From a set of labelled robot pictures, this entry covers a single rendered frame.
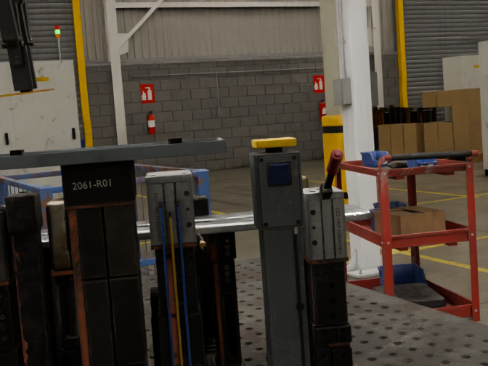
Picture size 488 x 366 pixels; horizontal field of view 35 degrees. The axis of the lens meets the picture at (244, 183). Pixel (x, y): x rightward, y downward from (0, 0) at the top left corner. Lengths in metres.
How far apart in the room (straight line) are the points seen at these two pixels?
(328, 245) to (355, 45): 4.21
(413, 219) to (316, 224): 2.35
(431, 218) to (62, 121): 6.63
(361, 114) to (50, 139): 5.06
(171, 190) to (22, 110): 8.33
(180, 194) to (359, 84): 4.25
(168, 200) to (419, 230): 2.49
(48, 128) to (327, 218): 8.41
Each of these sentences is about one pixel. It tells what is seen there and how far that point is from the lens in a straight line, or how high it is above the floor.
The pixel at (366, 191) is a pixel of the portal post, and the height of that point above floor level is 0.59.
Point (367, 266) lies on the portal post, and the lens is 5.56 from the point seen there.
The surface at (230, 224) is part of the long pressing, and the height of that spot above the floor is 1.00.
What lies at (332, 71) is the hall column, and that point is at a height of 1.59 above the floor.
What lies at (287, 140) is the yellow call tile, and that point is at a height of 1.16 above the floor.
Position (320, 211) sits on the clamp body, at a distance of 1.30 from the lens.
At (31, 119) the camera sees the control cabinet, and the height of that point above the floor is 1.31.
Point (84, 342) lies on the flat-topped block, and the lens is 1.15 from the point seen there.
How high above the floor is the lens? 1.20
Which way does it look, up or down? 5 degrees down
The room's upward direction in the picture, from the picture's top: 4 degrees counter-clockwise
